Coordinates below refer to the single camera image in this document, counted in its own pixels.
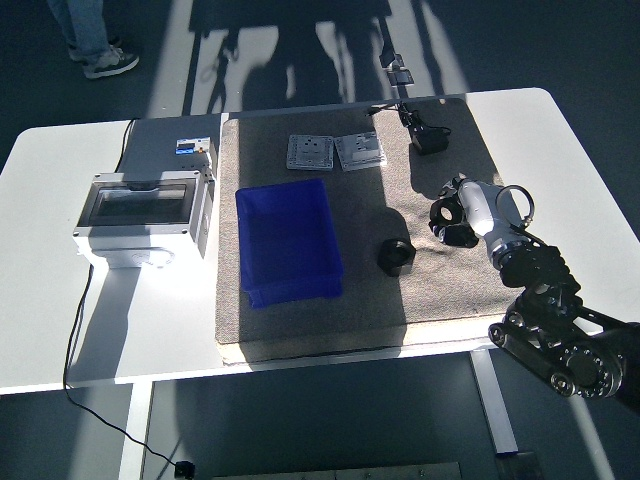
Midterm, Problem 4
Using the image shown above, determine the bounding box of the white table leg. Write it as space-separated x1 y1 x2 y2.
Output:
469 348 541 480
117 382 154 480

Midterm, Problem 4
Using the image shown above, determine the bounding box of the white left table leg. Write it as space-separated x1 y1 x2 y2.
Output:
117 382 154 480

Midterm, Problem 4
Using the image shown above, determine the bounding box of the grey enclosure with clear lid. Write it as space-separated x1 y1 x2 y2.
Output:
72 168 217 271

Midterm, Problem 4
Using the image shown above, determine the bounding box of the black clamp device on stand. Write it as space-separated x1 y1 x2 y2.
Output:
378 47 416 89

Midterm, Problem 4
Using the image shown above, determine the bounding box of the person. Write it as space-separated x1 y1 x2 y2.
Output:
47 0 141 80

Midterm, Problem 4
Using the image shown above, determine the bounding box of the blue plastic box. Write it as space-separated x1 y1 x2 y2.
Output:
234 178 346 312

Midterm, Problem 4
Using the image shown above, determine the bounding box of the white right table leg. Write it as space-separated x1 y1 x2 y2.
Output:
469 348 541 480

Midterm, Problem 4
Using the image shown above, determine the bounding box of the long black power cable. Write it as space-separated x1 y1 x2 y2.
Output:
60 117 181 469

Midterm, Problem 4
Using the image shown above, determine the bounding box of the black hexagonal nut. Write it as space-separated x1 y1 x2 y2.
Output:
428 198 469 226
376 238 416 278

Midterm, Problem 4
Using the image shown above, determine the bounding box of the blue and white circuit breaker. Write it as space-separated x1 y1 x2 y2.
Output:
173 136 220 169

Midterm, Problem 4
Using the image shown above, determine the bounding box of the black power adapter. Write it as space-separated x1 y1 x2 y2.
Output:
410 123 451 156

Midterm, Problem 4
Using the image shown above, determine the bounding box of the grey-brown mat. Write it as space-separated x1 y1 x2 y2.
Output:
214 97 536 367

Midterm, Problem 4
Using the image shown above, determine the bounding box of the black adapter cord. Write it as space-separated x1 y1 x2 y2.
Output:
367 101 426 132

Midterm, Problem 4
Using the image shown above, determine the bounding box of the grey square socket plate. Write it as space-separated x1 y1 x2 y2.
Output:
334 130 389 173
285 133 335 172

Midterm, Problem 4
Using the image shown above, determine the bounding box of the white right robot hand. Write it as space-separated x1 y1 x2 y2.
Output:
427 172 507 251

